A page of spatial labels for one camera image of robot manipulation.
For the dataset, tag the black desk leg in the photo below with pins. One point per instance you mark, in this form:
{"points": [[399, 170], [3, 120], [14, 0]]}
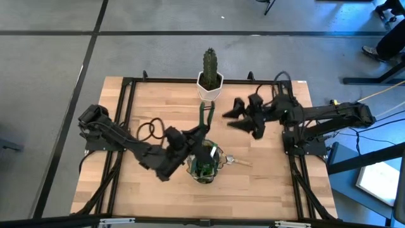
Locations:
{"points": [[373, 80]]}

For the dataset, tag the green spray bottle white nozzle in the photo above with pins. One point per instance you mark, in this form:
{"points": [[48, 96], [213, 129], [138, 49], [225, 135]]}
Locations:
{"points": [[213, 151]]}

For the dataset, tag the person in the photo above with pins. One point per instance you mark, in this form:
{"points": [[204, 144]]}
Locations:
{"points": [[389, 41]]}

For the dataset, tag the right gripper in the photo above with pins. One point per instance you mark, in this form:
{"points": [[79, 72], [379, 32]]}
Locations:
{"points": [[261, 114]]}

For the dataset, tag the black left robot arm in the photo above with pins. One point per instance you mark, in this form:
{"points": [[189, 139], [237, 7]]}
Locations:
{"points": [[126, 142]]}

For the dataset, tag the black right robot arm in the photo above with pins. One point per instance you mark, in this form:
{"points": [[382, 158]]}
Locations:
{"points": [[332, 115]]}

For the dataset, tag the white flat panel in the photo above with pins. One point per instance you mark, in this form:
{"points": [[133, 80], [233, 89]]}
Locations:
{"points": [[378, 182]]}

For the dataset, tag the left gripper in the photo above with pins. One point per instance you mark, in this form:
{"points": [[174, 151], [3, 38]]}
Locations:
{"points": [[175, 142]]}

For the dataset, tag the cream canvas gardening bag green trim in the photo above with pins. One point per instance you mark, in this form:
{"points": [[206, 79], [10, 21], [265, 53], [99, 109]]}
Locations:
{"points": [[221, 160]]}

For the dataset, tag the tall green cactus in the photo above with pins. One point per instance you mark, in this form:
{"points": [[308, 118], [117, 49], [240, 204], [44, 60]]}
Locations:
{"points": [[210, 66]]}

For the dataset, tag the white hexagonal plant pot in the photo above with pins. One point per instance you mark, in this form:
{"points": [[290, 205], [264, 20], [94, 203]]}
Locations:
{"points": [[209, 94]]}

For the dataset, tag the black metal table frame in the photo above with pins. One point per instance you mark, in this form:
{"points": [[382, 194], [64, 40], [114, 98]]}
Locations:
{"points": [[158, 81]]}

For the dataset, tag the black rig crossbar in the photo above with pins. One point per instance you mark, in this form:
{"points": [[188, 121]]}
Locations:
{"points": [[63, 221]]}

